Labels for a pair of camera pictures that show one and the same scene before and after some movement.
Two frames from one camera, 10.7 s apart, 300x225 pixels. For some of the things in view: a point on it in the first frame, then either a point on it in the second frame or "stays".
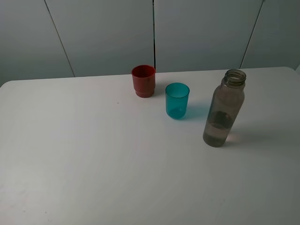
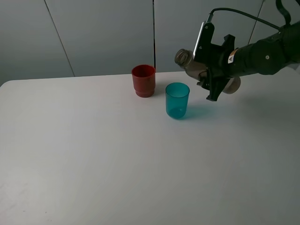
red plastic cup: x=144 y=80 stays
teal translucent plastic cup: x=177 y=97 stays
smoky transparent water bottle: x=225 y=108 → x=184 y=58
